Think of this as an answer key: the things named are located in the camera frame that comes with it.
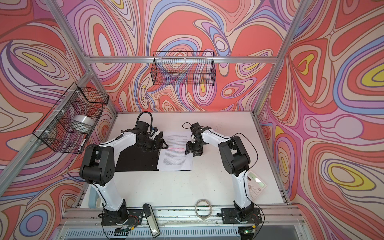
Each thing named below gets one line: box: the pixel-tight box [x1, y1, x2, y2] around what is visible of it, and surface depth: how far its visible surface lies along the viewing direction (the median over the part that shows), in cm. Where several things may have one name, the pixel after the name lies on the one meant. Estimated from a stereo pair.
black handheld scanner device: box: [142, 203, 161, 238], surface depth 71 cm
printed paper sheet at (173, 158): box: [157, 131, 193, 171], surface depth 96 cm
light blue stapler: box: [88, 185, 99, 209], surface depth 77 cm
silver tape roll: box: [72, 114, 95, 126], surface depth 75 cm
